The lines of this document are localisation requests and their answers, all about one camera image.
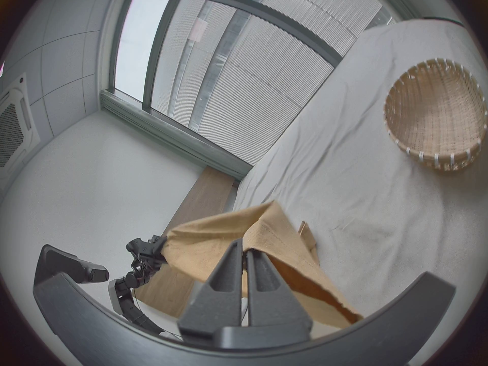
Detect round woven basket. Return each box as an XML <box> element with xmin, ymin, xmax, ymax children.
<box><xmin>383</xmin><ymin>59</ymin><xmax>488</xmax><ymax>172</ymax></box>

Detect tan shorts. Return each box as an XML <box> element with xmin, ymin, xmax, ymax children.
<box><xmin>162</xmin><ymin>201</ymin><xmax>364</xmax><ymax>325</ymax></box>

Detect white ceiling air conditioner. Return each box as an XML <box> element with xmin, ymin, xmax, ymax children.
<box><xmin>0</xmin><ymin>73</ymin><xmax>40</xmax><ymax>182</ymax></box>

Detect window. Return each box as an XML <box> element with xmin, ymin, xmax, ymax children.
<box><xmin>109</xmin><ymin>0</ymin><xmax>416</xmax><ymax>167</ymax></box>

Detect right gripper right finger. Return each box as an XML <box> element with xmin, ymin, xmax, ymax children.
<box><xmin>245</xmin><ymin>249</ymin><xmax>312</xmax><ymax>332</ymax></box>

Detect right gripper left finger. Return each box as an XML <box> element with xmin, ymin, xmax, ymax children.
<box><xmin>177</xmin><ymin>238</ymin><xmax>245</xmax><ymax>338</ymax></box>

